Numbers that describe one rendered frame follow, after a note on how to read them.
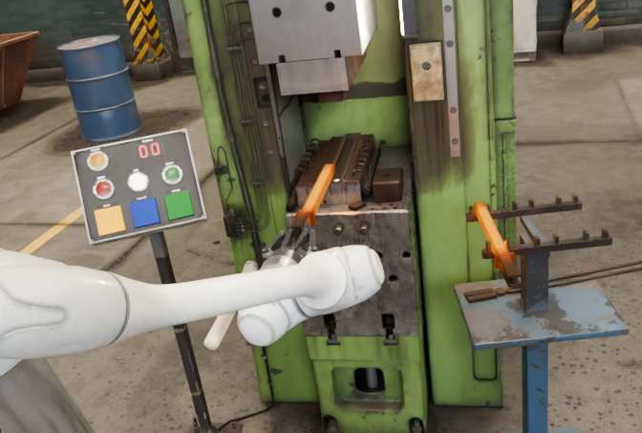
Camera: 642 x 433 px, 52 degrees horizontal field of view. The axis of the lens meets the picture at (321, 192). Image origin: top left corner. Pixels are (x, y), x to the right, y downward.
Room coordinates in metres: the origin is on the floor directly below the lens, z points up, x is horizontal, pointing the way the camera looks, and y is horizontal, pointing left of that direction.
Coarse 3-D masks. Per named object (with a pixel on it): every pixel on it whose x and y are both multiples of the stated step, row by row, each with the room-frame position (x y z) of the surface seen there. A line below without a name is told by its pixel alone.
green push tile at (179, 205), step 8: (184, 192) 1.82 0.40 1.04; (168, 200) 1.80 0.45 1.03; (176, 200) 1.80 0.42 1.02; (184, 200) 1.81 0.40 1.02; (168, 208) 1.79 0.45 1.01; (176, 208) 1.79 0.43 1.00; (184, 208) 1.79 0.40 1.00; (192, 208) 1.80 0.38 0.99; (168, 216) 1.78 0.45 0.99; (176, 216) 1.78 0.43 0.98; (184, 216) 1.78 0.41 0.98
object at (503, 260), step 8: (480, 208) 1.64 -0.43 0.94; (480, 216) 1.59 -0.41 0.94; (488, 216) 1.58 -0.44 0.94; (488, 224) 1.54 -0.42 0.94; (488, 232) 1.49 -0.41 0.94; (496, 232) 1.49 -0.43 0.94; (488, 240) 1.48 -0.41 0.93; (496, 240) 1.45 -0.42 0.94; (496, 248) 1.41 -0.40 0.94; (504, 248) 1.40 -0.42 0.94; (496, 256) 1.36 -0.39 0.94; (504, 256) 1.36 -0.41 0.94; (512, 256) 1.36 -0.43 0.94; (496, 264) 1.36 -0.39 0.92; (504, 264) 1.32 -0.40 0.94; (512, 264) 1.32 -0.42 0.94; (504, 272) 1.32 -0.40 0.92; (512, 272) 1.28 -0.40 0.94; (512, 280) 1.27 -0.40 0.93
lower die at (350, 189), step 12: (324, 144) 2.24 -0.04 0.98; (336, 144) 2.19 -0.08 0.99; (360, 144) 2.15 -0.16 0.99; (372, 144) 2.17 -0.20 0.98; (324, 156) 2.09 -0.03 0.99; (336, 156) 2.05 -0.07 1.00; (312, 168) 2.02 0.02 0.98; (348, 168) 1.94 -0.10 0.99; (360, 168) 1.93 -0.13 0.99; (300, 180) 1.93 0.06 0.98; (312, 180) 1.89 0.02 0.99; (348, 180) 1.85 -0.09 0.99; (360, 180) 1.86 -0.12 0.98; (300, 192) 1.88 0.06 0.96; (336, 192) 1.85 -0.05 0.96; (348, 192) 1.84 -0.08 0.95; (360, 192) 1.84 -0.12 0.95; (300, 204) 1.88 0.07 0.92; (324, 204) 1.86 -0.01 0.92; (336, 204) 1.85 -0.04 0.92
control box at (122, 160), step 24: (120, 144) 1.88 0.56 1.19; (144, 144) 1.89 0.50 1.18; (168, 144) 1.90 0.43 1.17; (96, 168) 1.84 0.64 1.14; (120, 168) 1.85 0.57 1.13; (144, 168) 1.85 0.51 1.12; (192, 168) 1.86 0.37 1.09; (120, 192) 1.81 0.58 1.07; (144, 192) 1.82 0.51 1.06; (168, 192) 1.82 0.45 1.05; (192, 192) 1.83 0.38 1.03; (192, 216) 1.79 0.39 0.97; (96, 240) 1.73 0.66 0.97; (120, 240) 1.80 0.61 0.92
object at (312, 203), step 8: (328, 168) 1.78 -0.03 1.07; (320, 176) 1.72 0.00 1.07; (328, 176) 1.72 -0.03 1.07; (320, 184) 1.66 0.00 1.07; (328, 184) 1.69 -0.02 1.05; (312, 192) 1.61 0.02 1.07; (320, 192) 1.60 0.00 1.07; (312, 200) 1.55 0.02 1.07; (320, 200) 1.58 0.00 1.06; (304, 208) 1.51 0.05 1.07; (312, 208) 1.50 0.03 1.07; (296, 216) 1.44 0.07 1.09; (304, 216) 1.43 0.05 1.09; (312, 216) 1.46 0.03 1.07; (296, 224) 1.40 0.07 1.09; (312, 224) 1.46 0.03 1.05; (296, 232) 1.38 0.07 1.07; (296, 240) 1.38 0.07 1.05
